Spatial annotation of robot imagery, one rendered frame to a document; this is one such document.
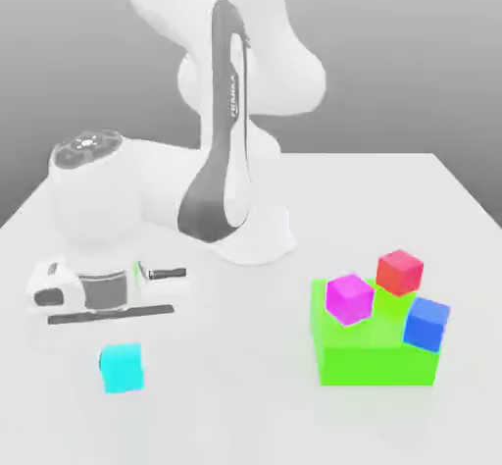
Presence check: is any small red cube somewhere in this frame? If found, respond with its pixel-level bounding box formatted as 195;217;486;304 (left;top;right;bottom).
375;248;426;298

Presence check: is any large green box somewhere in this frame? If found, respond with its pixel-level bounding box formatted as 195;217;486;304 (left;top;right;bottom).
310;278;441;388

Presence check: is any small cyan cube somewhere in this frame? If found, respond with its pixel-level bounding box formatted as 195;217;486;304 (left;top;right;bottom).
97;341;146;395

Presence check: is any small blue cube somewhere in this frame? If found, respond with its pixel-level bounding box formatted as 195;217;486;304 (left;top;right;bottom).
402;296;452;355

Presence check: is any small magenta cube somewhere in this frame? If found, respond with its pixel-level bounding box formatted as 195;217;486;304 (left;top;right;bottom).
325;273;377;328

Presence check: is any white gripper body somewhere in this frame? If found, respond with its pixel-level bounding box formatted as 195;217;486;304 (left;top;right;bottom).
45;302;176;341

